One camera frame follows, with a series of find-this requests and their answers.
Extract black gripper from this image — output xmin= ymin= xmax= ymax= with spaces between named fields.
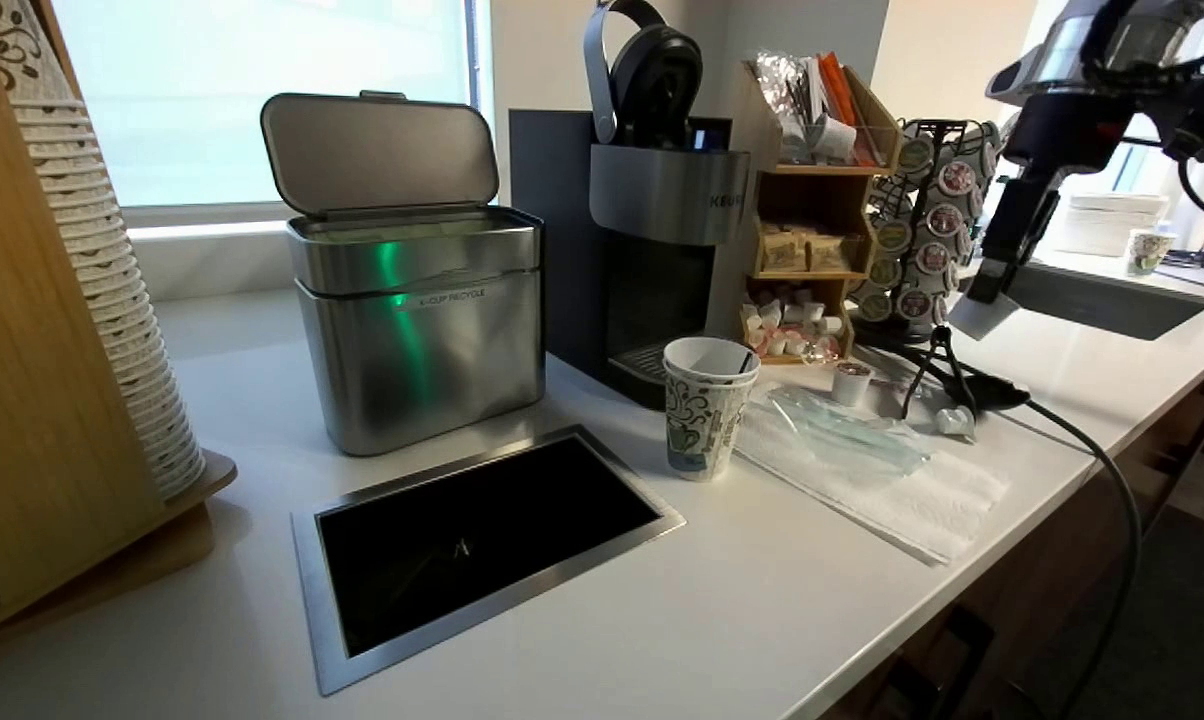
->
xmin=963 ymin=77 xmax=1144 ymax=308

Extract dark counter sink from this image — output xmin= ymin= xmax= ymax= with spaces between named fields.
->
xmin=996 ymin=257 xmax=1204 ymax=343

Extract black coffee maker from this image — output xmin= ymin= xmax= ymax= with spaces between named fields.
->
xmin=507 ymin=0 xmax=753 ymax=414

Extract wooden counter cabinet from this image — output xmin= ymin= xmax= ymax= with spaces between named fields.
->
xmin=824 ymin=354 xmax=1204 ymax=720

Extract steel rimmed counter chute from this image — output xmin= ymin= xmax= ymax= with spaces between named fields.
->
xmin=289 ymin=424 xmax=682 ymax=699

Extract white dish stack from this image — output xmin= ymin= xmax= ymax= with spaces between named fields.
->
xmin=1063 ymin=191 xmax=1173 ymax=257

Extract small patterned cup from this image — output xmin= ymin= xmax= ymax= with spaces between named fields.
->
xmin=1125 ymin=223 xmax=1176 ymax=279

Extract black tongs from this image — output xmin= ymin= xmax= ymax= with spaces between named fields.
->
xmin=933 ymin=325 xmax=1033 ymax=416

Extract black flat rod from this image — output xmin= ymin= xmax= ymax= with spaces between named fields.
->
xmin=891 ymin=330 xmax=955 ymax=424

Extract white creamer tub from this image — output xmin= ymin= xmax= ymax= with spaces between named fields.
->
xmin=810 ymin=117 xmax=860 ymax=164

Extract brown sugar packets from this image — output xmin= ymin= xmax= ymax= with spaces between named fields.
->
xmin=756 ymin=223 xmax=854 ymax=277

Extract orange packet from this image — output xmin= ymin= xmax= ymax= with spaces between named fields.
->
xmin=810 ymin=51 xmax=863 ymax=138

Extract pile of creamer cups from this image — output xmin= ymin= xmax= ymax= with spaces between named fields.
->
xmin=739 ymin=291 xmax=851 ymax=369

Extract clear plastic sheet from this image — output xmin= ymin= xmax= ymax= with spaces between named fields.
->
xmin=733 ymin=383 xmax=1097 ymax=572

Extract teal strip zip bag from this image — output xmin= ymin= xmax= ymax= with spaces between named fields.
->
xmin=756 ymin=383 xmax=933 ymax=486

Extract bundle of tea packets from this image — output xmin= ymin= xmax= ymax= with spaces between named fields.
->
xmin=753 ymin=51 xmax=842 ymax=164

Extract wooden condiment organizer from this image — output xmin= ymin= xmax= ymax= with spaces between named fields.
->
xmin=703 ymin=51 xmax=903 ymax=372

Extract patterned paper cup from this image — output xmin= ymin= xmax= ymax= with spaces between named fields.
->
xmin=661 ymin=332 xmax=762 ymax=486

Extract stainless steel bin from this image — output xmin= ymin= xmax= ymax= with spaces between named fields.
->
xmin=255 ymin=90 xmax=546 ymax=459

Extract bright window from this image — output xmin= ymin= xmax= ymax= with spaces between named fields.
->
xmin=46 ymin=0 xmax=488 ymax=223

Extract stack of paper cups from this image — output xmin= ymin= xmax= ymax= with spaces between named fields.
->
xmin=0 ymin=0 xmax=212 ymax=503

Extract black wire pod carousel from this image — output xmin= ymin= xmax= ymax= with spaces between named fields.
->
xmin=851 ymin=117 xmax=1007 ymax=354

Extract dark power cable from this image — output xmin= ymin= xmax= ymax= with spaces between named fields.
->
xmin=996 ymin=383 xmax=1152 ymax=720

